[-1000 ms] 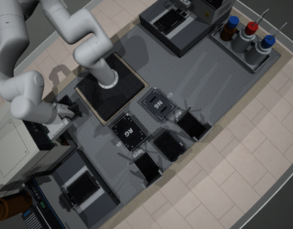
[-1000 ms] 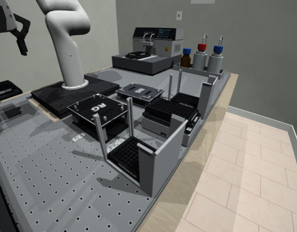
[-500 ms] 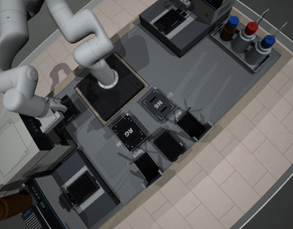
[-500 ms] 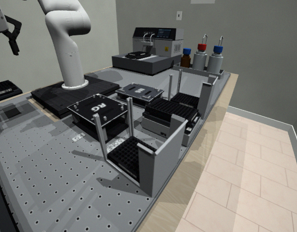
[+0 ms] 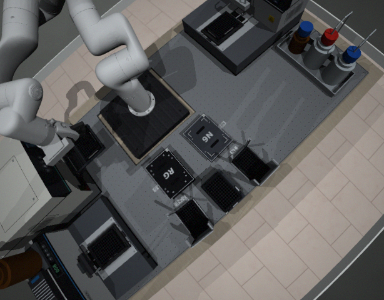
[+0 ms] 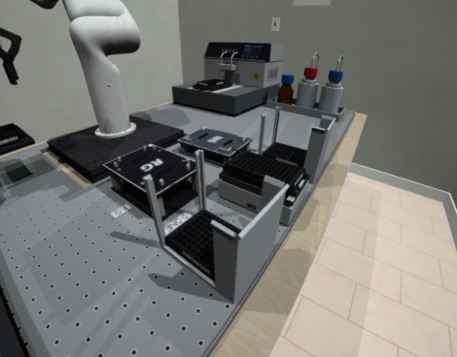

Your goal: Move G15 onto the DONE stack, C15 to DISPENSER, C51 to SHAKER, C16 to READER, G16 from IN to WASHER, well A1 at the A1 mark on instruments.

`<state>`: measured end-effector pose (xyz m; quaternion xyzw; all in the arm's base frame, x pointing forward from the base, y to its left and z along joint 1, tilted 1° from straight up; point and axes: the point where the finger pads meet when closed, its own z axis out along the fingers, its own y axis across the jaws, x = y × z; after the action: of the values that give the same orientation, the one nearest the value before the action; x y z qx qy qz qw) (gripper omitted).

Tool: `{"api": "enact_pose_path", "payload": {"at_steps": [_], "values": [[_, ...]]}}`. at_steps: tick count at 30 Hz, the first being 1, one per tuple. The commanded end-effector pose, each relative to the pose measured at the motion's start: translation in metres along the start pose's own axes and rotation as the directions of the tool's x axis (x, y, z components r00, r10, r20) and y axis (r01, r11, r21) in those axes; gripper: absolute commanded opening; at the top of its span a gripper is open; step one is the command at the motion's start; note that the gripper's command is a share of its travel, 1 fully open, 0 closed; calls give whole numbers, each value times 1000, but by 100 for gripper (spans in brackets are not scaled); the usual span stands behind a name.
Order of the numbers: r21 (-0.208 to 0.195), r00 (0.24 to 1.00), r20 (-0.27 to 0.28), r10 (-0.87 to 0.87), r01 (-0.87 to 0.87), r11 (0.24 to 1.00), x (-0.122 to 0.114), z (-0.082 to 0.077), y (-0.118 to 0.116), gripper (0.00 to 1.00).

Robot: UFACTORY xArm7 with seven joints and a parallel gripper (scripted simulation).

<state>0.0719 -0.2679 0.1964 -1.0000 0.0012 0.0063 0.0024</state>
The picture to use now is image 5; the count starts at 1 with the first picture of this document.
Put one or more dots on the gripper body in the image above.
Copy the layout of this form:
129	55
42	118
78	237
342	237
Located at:
63	130

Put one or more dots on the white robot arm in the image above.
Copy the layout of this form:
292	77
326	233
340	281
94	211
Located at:
20	99

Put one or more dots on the black regrip nest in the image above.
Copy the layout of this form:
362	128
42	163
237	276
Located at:
170	175

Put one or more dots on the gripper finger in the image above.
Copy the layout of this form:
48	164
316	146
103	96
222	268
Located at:
80	127
68	155

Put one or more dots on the blue bottle cap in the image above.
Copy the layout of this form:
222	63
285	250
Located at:
350	56
305	28

